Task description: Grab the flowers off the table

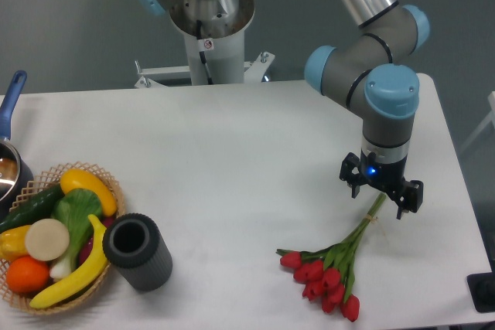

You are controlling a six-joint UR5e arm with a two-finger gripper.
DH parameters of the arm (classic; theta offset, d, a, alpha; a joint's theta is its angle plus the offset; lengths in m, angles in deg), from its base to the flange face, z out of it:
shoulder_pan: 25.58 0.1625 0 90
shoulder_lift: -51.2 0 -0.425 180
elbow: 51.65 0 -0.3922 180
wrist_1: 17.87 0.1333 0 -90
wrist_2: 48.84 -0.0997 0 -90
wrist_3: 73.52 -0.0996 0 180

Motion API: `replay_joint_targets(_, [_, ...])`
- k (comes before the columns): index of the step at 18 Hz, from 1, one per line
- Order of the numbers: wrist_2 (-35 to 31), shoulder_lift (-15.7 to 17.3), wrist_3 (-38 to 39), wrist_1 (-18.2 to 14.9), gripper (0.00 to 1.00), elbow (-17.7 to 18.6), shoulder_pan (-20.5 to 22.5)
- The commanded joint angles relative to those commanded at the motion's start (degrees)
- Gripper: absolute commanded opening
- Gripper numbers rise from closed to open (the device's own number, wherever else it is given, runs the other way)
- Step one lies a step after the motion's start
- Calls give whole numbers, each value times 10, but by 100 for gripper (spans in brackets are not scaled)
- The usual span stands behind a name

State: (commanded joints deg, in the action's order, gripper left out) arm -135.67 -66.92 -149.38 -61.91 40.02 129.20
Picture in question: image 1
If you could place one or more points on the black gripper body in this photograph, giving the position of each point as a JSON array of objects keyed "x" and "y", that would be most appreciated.
[{"x": 385, "y": 177}]

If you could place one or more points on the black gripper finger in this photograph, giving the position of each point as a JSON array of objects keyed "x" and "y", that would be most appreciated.
[
  {"x": 350, "y": 173},
  {"x": 409, "y": 197}
]

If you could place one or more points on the red tulip bouquet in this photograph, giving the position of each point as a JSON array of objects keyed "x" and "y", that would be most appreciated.
[{"x": 328, "y": 274}]

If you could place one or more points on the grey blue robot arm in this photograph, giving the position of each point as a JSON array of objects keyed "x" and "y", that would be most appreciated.
[{"x": 367, "y": 79}]

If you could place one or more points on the black device at edge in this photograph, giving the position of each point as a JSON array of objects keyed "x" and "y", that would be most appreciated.
[{"x": 481, "y": 288}]

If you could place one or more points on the dark grey ribbed vase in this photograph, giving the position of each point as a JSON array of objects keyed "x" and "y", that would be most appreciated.
[{"x": 135, "y": 246}]

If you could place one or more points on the yellow squash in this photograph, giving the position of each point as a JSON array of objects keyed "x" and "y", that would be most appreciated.
[{"x": 76, "y": 178}]

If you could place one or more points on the red fruit in basket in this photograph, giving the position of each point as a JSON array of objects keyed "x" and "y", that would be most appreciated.
[{"x": 87, "y": 248}]

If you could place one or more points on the green bok choy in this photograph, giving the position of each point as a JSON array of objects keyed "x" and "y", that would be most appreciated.
[{"x": 73, "y": 211}]

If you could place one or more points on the yellow banana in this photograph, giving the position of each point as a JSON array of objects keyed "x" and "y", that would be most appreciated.
[{"x": 83, "y": 276}]

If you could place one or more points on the woven wicker basket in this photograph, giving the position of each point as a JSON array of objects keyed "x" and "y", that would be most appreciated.
[{"x": 40, "y": 182}]

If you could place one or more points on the green cucumber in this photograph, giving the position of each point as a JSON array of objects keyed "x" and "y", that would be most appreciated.
[{"x": 39, "y": 206}]

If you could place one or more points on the beige round disc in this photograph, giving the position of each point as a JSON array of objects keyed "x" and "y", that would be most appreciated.
[{"x": 47, "y": 239}]

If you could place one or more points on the orange fruit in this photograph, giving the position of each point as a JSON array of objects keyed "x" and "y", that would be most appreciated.
[{"x": 26, "y": 275}]

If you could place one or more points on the yellow bell pepper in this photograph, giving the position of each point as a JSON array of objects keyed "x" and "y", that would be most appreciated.
[{"x": 13, "y": 243}]

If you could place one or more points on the white furniture frame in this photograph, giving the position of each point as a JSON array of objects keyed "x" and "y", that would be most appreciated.
[{"x": 487, "y": 122}]

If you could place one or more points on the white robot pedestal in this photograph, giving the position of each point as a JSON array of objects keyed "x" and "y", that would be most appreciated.
[{"x": 213, "y": 33}]

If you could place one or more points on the blue handled saucepan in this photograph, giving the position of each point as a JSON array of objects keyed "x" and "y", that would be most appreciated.
[{"x": 15, "y": 173}]

